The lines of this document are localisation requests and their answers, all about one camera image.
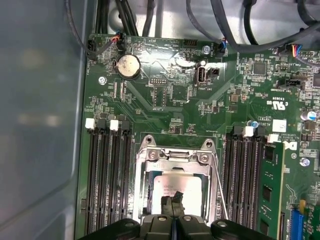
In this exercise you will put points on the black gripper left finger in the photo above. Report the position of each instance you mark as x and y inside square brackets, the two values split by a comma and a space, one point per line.
[160, 227]

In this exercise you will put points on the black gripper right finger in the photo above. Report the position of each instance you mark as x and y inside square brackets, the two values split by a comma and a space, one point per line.
[190, 227]

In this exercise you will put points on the silver CPU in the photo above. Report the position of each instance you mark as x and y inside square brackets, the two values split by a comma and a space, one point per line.
[185, 182]

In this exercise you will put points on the metal socket cover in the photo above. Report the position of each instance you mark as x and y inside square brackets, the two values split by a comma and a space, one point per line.
[155, 167]

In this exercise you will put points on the CPU socket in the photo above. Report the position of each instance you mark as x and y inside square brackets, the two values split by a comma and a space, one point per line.
[150, 145]

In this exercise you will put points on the thin metal locking lever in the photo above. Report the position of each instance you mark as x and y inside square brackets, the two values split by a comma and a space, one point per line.
[220, 187]

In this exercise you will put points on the green RAM stick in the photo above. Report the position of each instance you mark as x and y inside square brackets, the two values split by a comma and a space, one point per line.
[277, 175]

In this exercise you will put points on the blue expansion slot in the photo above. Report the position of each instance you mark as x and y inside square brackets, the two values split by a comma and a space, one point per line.
[297, 220]

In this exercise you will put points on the green motherboard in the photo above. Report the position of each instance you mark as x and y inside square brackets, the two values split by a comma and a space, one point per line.
[175, 100]

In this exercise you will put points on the silver motherboard screw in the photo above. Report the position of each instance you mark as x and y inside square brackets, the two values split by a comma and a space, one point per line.
[101, 80]
[305, 162]
[206, 49]

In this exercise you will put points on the white label sticker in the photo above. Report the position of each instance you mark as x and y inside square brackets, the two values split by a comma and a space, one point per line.
[279, 125]

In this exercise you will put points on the silver internal USB port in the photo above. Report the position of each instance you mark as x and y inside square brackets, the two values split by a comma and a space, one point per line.
[200, 75]

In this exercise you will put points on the black PC case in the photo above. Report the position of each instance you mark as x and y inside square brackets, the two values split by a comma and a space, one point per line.
[37, 125]

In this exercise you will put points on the silver coin cell battery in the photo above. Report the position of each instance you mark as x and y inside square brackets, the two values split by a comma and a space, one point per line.
[128, 66]

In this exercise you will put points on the black square chip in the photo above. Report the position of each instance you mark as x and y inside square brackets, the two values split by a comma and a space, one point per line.
[259, 68]

